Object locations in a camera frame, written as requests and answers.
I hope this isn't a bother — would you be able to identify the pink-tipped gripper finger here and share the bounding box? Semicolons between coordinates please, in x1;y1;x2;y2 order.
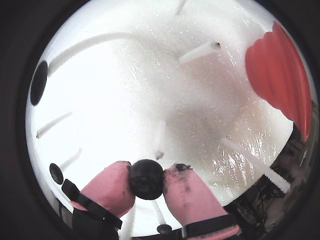
61;160;137;240

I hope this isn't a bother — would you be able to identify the stained pink gripper finger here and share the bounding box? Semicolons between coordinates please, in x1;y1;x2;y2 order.
162;163;241;240

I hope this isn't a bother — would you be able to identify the red collapsible silicone cup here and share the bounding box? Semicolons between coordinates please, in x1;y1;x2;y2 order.
244;20;313;143

